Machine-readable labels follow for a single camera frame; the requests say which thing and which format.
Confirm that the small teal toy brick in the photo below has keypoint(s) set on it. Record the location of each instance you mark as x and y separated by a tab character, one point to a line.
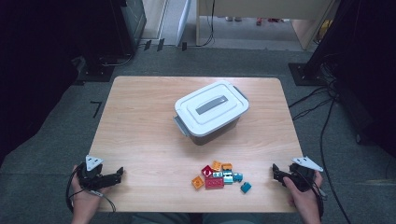
217	174

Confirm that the black floor tape strip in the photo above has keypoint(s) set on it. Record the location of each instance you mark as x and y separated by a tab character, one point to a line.
184	46
160	44
147	45

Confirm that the black cabinet with glass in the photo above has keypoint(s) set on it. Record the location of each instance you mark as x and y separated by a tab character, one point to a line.
130	28

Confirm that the light cyan toy brick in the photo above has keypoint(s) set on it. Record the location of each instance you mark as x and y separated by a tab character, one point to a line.
228	179

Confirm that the small red object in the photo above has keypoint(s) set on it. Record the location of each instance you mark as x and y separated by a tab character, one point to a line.
258	21

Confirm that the blue toy brick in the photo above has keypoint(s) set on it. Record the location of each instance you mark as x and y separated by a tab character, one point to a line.
237	177
246	187

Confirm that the orange toy brick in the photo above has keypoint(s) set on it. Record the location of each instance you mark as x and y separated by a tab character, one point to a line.
216	165
227	166

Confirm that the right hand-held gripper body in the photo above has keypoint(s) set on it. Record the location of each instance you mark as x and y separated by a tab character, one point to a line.
303	174

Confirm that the white box lid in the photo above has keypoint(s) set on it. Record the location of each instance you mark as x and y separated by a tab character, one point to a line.
199	99

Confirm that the white panel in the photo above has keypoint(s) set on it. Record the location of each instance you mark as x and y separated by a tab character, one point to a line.
184	21

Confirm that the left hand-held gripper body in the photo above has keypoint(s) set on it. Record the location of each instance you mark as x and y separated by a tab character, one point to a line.
88	179

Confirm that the orange square brick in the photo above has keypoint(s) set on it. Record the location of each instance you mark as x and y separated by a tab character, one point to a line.
197	182

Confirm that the brown transparent storage box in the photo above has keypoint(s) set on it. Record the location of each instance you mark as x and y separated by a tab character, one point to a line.
218	135

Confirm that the red long toy brick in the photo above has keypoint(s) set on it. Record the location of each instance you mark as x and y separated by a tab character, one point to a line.
214	183

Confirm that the yellow object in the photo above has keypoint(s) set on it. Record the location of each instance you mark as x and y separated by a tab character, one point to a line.
325	29

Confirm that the person's left hand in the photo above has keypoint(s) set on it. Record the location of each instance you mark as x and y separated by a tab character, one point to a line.
84	202

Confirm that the person's right hand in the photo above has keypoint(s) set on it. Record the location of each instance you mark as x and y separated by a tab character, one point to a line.
306	202

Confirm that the red square toy brick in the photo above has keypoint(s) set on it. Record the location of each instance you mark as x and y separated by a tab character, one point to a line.
207	171

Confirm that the light wooden desk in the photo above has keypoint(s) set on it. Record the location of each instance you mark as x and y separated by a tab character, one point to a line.
264	7

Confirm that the black stand base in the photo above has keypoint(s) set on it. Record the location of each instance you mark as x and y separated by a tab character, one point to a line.
299	76
96	73

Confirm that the black curtain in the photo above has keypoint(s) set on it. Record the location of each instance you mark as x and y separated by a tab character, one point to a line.
31	62
367	62

